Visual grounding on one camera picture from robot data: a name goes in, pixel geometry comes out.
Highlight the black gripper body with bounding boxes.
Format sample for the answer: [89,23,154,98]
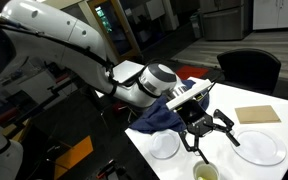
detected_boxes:
[176,100,213,137]

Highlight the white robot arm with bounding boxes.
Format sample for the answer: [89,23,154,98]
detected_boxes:
[0,0,211,113]

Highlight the white paper cup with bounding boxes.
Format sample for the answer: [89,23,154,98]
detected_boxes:
[193,161,220,180]

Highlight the clear plate near cloth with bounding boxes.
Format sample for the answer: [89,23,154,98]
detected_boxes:
[149,130,180,160]

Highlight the brown cardboard square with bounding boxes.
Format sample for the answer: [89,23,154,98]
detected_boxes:
[235,105,280,124]

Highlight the blue cloth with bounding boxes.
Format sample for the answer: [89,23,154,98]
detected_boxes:
[128,79,211,135]

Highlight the clear plate near cardboard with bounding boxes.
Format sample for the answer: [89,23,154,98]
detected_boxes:
[232,129,287,166]

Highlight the black chair at table end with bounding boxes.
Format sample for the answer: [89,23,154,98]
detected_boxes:
[217,48,281,95]

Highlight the white background table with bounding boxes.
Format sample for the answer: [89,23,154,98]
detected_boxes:
[108,60,144,87]

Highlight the stainless steel refrigerator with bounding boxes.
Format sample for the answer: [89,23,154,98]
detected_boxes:
[200,0,251,41]

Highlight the white kitchen cabinets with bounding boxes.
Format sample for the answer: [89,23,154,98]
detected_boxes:
[253,0,288,30]

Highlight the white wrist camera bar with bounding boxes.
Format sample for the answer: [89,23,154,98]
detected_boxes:
[166,80,212,111]

